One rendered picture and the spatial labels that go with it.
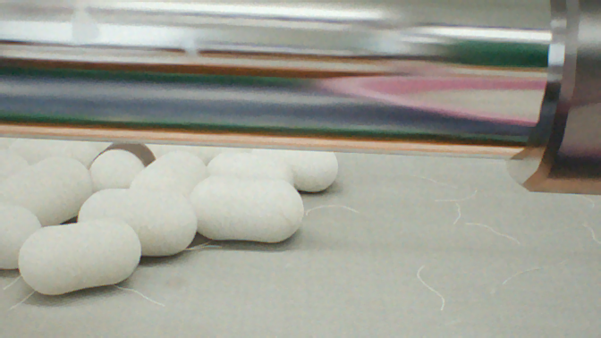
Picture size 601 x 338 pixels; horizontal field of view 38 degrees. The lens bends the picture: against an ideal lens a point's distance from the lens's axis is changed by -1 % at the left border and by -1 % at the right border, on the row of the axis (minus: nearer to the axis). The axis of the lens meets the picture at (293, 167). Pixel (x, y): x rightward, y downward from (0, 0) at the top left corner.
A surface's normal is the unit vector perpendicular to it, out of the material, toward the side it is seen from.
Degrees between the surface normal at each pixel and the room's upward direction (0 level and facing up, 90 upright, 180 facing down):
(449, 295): 0
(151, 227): 74
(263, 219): 86
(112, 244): 55
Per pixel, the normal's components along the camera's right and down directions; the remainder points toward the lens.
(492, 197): 0.04, -0.94
